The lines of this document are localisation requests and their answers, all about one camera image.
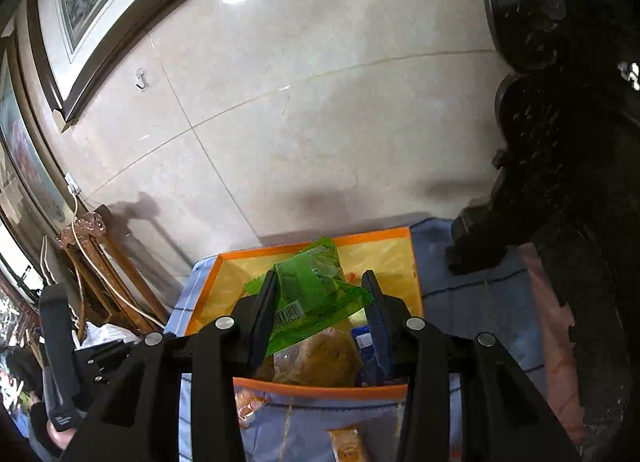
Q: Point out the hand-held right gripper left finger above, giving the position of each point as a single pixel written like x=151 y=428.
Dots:
x=265 y=314

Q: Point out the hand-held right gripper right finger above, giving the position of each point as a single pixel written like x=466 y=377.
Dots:
x=378 y=324

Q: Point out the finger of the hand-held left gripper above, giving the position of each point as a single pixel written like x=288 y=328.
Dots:
x=56 y=337

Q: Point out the blue barcode snack packet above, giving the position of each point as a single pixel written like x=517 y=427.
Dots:
x=362 y=342

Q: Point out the green snack packet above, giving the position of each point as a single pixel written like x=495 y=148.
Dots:
x=310 y=287

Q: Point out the orange cardboard box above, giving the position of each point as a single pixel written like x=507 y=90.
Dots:
x=387 y=262

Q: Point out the clear packet brown snack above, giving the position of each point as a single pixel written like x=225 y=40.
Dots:
x=320 y=357

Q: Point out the white plastic bag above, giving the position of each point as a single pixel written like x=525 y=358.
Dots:
x=97 y=332

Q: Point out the carved wooden chair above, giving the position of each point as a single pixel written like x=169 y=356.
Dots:
x=100 y=267

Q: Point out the translucent orange cracker packet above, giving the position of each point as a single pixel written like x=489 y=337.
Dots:
x=247 y=409

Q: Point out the orange packet pale label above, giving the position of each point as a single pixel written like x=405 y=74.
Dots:
x=350 y=444

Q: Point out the pink cloth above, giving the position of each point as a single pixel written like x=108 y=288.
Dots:
x=550 y=342

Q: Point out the colourful framed painting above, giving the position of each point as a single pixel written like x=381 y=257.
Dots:
x=25 y=152

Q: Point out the dark carved wooden furniture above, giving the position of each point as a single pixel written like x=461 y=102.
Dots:
x=575 y=192

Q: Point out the white wall socket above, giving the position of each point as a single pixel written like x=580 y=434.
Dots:
x=73 y=186

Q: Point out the metal wall hook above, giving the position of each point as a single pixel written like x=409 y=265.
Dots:
x=141 y=80

